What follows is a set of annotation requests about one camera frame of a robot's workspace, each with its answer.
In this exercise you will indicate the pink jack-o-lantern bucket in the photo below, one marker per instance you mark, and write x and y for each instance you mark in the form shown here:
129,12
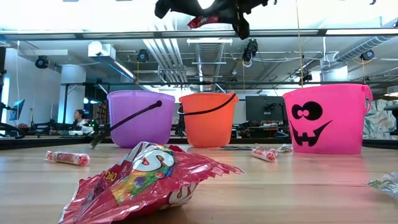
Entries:
342,130

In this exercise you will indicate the large red Skittles bag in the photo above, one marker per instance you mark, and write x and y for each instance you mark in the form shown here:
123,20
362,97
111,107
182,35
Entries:
149,180

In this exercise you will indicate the purple plastic bucket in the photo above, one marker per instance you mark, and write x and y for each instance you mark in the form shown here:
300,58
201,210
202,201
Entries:
140,124

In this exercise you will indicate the person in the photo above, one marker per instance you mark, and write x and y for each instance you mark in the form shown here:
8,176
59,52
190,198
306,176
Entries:
80,115

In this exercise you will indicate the tilted computer monitor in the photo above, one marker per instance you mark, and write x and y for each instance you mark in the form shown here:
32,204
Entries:
18,109

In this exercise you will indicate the black hanging spotlight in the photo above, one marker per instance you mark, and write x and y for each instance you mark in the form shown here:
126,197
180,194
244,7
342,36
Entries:
250,49

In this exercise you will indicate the grey horizontal frame bar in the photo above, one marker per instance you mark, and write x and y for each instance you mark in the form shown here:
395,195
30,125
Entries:
93,35

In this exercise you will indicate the Smarties candy roll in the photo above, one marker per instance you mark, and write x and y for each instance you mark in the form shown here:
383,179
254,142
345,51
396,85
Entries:
66,158
264,154

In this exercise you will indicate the black table edge rail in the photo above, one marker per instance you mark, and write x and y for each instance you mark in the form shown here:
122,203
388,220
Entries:
31,142

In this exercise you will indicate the green white candy wrapper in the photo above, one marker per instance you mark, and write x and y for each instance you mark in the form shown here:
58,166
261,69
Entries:
387,185

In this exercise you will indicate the dark flat candy wrapper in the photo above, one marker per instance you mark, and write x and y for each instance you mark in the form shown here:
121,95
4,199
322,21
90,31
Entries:
236,148

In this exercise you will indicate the pale crumpled candy wrapper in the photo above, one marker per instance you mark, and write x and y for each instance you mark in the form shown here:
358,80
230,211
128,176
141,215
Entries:
284,148

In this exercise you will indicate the black computer monitor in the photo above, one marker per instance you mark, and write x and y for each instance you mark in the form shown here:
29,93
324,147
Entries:
264,107

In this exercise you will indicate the small red candy bag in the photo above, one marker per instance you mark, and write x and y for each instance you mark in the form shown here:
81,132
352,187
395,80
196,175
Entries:
202,21

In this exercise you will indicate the silver ventilation duct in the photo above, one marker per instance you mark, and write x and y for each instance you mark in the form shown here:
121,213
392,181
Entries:
210,62
363,46

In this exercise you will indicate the white pillar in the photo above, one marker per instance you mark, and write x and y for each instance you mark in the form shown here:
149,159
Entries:
73,93

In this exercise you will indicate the orange plastic bucket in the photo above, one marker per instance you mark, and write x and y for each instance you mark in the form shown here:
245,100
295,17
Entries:
208,127

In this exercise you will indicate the white ceiling unit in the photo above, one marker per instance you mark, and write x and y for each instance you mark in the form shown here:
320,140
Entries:
101,51

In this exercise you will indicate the floral patterned panel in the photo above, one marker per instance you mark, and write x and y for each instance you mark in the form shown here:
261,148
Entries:
376,121

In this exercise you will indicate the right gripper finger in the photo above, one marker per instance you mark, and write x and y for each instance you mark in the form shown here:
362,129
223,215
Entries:
177,6
242,26

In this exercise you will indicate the long ceiling light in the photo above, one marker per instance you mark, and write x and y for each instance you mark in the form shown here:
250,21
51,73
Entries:
124,70

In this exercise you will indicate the black ceiling spotlight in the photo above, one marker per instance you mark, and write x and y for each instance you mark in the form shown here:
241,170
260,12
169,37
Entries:
143,56
367,55
42,62

